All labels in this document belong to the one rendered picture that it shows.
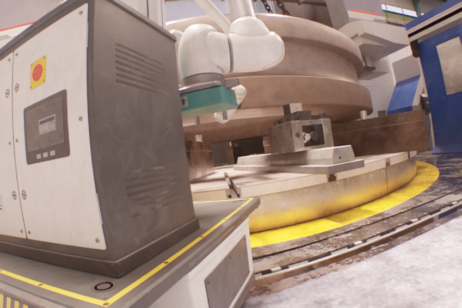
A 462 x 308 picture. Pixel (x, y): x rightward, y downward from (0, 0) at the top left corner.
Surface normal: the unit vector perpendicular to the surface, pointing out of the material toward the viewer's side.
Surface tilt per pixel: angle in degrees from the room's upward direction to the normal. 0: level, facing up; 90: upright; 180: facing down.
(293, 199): 90
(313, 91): 90
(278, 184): 90
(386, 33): 90
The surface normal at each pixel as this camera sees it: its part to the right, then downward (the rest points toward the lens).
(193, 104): -0.33, 0.04
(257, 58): 0.17, 0.59
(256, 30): 0.15, -0.26
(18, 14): 0.18, -0.04
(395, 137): -0.80, 0.10
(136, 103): 0.94, -0.12
